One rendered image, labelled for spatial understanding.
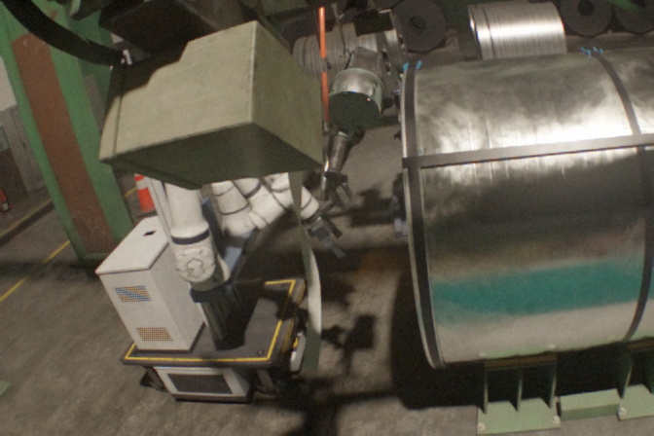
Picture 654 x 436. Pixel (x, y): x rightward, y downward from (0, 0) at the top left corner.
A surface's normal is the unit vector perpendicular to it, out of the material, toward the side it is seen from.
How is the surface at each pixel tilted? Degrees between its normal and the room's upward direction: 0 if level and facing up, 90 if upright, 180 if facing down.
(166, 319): 90
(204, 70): 55
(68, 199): 90
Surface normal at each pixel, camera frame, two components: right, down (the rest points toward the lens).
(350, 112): -0.16, 0.78
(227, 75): -0.33, -0.15
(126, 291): -0.12, 0.43
